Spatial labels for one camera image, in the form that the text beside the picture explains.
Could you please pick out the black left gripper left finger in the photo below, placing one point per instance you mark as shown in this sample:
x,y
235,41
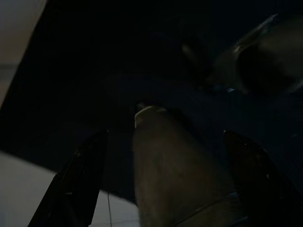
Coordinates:
x,y
75,184

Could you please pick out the clear plastic bottle white cap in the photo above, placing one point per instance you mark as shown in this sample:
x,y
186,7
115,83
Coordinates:
x,y
170,165

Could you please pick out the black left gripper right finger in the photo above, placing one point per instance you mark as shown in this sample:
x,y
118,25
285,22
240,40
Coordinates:
x,y
258,189

